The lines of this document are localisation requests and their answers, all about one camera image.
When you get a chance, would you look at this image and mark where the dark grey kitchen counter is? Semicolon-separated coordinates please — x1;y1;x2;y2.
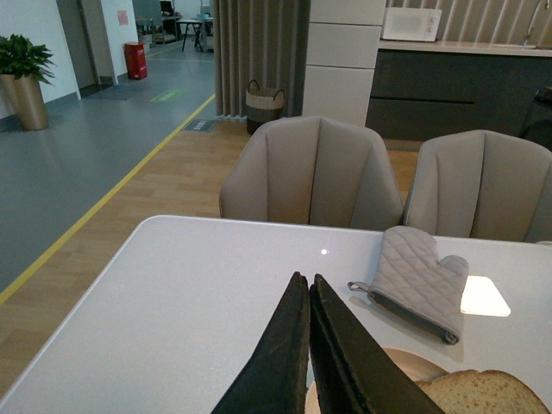
366;41;551;141

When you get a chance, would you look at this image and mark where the grey ribbed curtain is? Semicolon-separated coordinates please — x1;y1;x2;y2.
210;0;311;116

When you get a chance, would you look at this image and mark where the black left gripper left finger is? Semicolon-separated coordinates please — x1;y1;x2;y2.
213;272;311;413

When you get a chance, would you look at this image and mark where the beige upholstered chair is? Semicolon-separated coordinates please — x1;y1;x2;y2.
219;116;403;231
403;130;551;242

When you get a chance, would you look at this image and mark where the white drawer cabinet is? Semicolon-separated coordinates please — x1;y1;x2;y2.
303;0;386;127

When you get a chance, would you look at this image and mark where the beige round plate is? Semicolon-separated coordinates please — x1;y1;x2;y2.
304;348;448;414

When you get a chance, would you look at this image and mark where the right beige upholstered chair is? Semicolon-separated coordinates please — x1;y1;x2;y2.
403;130;551;242

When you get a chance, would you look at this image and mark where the grey quilted oven mitt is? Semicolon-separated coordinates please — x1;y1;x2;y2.
348;226;469;345

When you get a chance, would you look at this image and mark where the dark object behind chair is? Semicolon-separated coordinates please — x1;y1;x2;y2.
519;86;551;150

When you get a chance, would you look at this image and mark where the gold plant pot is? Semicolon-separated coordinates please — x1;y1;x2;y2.
1;74;49;130

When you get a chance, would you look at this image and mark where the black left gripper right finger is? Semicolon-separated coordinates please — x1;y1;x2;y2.
310;274;442;413

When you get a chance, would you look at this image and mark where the green potted plant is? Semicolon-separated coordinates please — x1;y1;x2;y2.
1;34;54;85

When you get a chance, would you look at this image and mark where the left beige upholstered chair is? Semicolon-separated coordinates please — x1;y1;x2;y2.
219;116;403;231

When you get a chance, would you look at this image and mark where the distant desk with legs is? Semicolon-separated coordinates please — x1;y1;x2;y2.
176;17;214;52

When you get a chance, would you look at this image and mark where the red bin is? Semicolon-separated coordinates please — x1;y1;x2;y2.
123;42;147;80

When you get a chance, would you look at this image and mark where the slice of brown bread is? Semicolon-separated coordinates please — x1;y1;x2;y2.
416;370;549;414

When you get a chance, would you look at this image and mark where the white microwave oven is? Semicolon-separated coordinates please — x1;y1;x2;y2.
381;7;442;42

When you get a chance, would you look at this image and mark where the woven basket with handles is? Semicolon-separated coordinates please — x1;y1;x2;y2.
245;79;285;135

